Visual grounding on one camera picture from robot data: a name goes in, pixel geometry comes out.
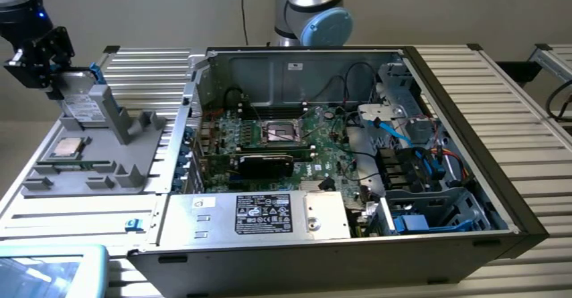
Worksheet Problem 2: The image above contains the blue data wire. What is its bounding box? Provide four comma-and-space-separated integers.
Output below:
372, 117, 437, 187

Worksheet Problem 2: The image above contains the thick black cable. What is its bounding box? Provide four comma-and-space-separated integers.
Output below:
545, 79, 572, 122

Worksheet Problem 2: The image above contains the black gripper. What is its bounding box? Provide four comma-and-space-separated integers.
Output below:
3, 25, 75, 90

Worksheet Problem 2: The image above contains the coloured power wire bundle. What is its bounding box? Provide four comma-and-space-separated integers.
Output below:
428, 145, 476, 182

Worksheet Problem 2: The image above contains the CPU chip silver lid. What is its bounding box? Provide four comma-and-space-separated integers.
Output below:
49, 136, 93, 161

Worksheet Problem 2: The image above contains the silver hard disk blue bracket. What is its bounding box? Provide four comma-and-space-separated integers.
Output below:
56, 62, 107, 125

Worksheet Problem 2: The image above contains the black drive cage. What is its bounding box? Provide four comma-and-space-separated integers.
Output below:
373, 147, 431, 192

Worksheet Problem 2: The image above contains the silver metal disk bay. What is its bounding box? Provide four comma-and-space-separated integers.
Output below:
356, 62, 448, 147

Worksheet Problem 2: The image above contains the RAM slot bank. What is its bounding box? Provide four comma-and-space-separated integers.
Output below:
239, 103, 316, 120

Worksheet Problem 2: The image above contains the green motherboard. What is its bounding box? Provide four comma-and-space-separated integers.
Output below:
191, 105, 388, 212

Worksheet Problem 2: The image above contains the grey parts rack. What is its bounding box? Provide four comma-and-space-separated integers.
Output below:
20, 83, 180, 198

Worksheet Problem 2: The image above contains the silver power supply unit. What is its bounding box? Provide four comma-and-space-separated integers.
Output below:
164, 192, 353, 246

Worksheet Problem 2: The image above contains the blue plastic drive bracket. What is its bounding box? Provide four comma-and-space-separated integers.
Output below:
392, 213, 476, 236

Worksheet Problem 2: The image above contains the CPU socket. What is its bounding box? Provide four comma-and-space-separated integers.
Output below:
260, 119, 311, 145

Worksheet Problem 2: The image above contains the black wire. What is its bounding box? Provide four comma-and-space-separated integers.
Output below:
312, 62, 381, 110

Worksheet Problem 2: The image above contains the light blue tray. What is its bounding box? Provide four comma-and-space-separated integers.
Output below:
0, 243, 109, 298

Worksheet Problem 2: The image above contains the green RAM stick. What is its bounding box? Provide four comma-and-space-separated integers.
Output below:
33, 159, 112, 173

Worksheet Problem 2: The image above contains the blue case latch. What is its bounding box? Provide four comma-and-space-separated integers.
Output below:
124, 218, 145, 234

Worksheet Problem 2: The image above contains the black graphics card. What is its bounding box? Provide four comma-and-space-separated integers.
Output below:
200, 153, 297, 181

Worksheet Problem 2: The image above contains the silver chipset heat sink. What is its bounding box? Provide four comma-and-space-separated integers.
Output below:
300, 179, 337, 192

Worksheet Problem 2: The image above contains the open black PC case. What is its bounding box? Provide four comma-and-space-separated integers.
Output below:
127, 45, 551, 298

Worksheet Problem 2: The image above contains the thin black wall cable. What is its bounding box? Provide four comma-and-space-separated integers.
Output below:
240, 0, 251, 46

